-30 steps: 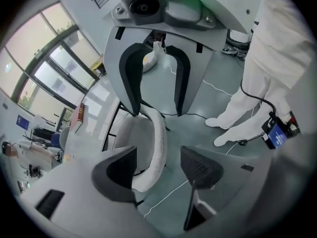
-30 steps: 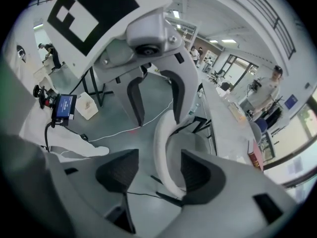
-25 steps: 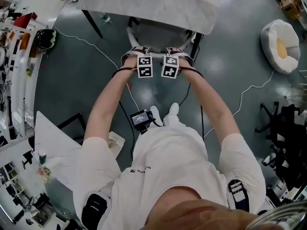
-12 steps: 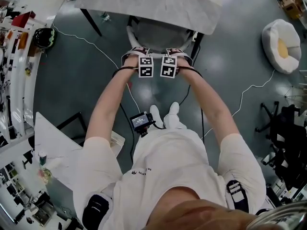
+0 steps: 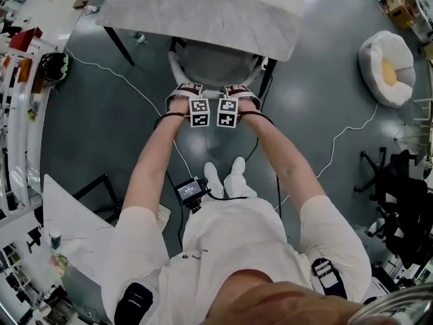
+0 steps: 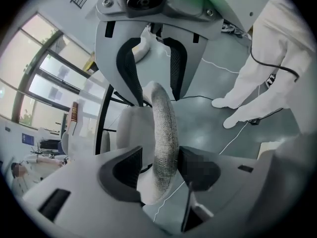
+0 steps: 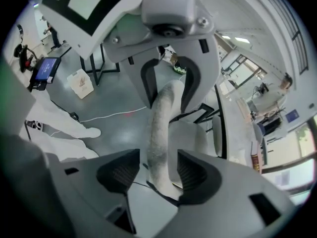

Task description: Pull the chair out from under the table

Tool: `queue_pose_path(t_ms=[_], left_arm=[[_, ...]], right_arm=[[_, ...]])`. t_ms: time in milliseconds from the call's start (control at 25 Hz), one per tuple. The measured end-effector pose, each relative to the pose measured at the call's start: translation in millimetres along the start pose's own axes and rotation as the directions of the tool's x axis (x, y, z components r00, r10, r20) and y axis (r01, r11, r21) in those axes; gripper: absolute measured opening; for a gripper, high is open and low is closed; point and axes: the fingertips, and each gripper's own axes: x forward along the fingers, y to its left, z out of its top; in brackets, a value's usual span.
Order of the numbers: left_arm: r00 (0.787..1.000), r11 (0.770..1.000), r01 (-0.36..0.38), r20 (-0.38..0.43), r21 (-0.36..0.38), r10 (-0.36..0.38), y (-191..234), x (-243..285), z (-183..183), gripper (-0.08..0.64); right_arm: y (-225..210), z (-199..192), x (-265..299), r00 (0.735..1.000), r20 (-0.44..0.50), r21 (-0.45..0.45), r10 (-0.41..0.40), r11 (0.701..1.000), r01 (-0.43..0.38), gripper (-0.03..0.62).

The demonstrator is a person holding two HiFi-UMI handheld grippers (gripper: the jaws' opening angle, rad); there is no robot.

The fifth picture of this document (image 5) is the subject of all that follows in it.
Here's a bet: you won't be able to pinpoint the black shoulder strap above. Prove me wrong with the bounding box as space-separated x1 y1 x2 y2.
311 257 350 299
114 282 154 325

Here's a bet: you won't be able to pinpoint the black office chair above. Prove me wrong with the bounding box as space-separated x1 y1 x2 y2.
353 146 433 213
366 207 433 271

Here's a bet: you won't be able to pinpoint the person's left hand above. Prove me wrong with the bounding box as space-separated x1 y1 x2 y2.
167 96 191 115

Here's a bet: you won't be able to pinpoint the small black waist monitor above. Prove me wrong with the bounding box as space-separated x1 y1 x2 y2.
173 177 212 213

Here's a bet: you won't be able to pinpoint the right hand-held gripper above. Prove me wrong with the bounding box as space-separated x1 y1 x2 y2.
216 83 262 128

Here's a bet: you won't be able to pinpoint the white floor cable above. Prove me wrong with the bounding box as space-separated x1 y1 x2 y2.
273 102 382 213
64 45 198 179

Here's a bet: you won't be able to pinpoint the grey round chair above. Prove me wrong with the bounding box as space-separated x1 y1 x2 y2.
168 37 270 100

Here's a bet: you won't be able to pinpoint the small flower bouquet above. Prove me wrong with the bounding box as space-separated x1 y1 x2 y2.
50 253 69 278

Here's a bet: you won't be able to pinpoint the person's right hand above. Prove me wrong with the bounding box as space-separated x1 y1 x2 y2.
238 96 260 114

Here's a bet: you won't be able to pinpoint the white marble side table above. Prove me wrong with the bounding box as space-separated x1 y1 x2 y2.
42 173 118 284

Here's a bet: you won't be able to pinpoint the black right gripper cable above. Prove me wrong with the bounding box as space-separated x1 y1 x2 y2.
238 110 283 217

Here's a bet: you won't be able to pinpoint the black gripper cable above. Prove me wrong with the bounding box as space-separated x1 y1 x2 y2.
154 112 190 130
238 110 283 217

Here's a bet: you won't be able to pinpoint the white flower-shaped beanbag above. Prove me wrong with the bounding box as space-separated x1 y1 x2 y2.
358 30 417 109

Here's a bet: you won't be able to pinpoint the brown cardboard box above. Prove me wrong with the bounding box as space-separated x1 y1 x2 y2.
385 0 419 30

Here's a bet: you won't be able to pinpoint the person's white shoe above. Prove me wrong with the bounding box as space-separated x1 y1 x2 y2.
204 161 221 183
231 156 247 177

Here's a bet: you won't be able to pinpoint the black round basket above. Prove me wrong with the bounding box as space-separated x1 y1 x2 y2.
38 51 73 88

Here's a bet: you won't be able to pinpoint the person's white shirt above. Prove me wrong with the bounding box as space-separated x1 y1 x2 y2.
101 194 373 325

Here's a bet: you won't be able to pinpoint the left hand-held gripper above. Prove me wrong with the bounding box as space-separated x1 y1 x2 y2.
164 82 210 128

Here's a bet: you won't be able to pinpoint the white curved counter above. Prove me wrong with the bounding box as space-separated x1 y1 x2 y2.
5 35 59 213

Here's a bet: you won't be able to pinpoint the brown cardboard tray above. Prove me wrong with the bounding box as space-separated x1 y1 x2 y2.
30 76 49 95

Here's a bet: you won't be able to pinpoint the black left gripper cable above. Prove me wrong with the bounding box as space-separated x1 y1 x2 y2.
154 112 190 130

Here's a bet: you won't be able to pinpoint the white folding rack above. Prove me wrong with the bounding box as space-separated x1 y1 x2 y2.
393 98 433 156

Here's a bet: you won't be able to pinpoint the person's left forearm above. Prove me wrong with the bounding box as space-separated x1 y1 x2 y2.
130 113 190 216

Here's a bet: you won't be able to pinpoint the green paper cup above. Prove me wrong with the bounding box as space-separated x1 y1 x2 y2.
49 228 62 251

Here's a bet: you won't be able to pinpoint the person's white trousers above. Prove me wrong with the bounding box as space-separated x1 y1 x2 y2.
206 173 260 201

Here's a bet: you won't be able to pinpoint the person's face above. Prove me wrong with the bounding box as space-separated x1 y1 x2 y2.
202 269 373 325

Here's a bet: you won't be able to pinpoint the black metal table frame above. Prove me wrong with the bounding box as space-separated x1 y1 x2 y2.
72 173 124 225

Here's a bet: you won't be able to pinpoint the person's right forearm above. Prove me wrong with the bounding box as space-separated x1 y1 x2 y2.
238 112 328 205

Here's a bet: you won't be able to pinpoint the red box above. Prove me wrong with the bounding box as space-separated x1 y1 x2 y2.
8 27 45 52

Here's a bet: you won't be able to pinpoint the person's right white shoe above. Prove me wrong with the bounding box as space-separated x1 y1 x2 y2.
231 156 247 177

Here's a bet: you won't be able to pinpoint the orange box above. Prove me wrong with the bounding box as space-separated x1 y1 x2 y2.
18 58 33 85

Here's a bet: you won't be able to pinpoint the grey marble table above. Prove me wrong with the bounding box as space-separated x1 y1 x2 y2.
95 0 303 98

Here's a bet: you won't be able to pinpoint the person's left white shoe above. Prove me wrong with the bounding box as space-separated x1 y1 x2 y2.
204 161 221 183

